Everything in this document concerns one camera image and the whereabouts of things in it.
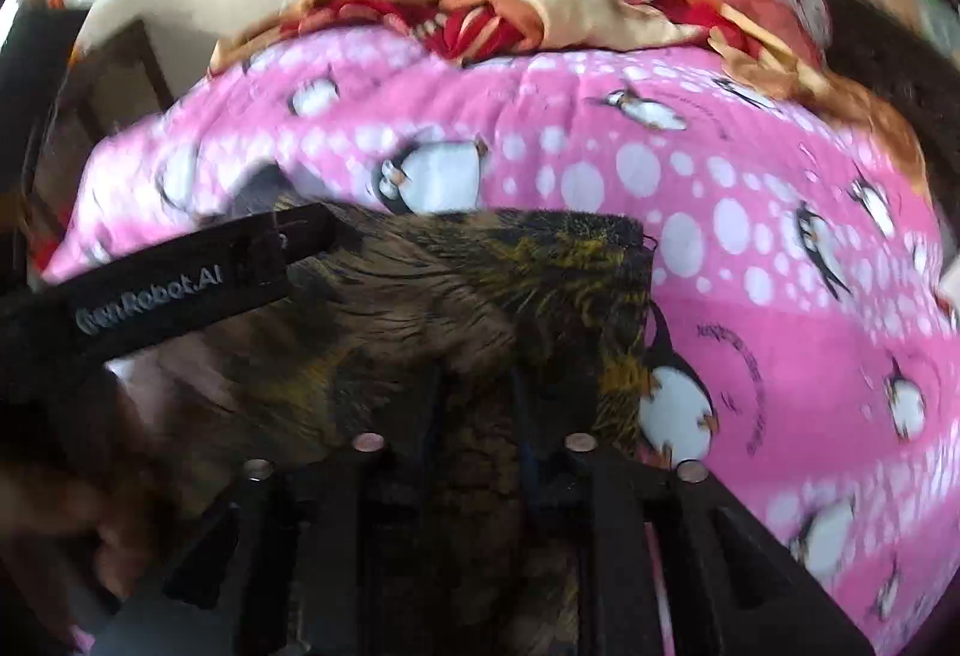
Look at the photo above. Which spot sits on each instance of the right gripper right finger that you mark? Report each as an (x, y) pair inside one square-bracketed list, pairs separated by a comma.
[(670, 562)]

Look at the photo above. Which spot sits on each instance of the dark floral patterned garment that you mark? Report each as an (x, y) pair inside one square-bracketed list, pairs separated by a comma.
[(478, 329)]

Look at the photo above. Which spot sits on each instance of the dark carved headboard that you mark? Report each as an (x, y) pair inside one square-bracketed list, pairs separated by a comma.
[(874, 48)]

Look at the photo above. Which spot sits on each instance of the red and gold quilt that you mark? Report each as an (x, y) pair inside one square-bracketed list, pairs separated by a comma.
[(761, 43)]

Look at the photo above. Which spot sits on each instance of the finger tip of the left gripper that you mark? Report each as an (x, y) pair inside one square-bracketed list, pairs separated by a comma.
[(306, 231)]

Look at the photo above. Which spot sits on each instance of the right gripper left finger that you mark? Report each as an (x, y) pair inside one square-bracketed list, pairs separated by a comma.
[(337, 557)]

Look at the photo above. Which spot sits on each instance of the dark wooden cabinet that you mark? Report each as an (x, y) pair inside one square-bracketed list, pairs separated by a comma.
[(129, 47)]

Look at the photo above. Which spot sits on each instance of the left hand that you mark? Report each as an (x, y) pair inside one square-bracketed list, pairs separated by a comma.
[(124, 453)]

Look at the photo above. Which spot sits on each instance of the pink penguin blanket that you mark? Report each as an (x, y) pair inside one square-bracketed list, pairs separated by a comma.
[(806, 361)]

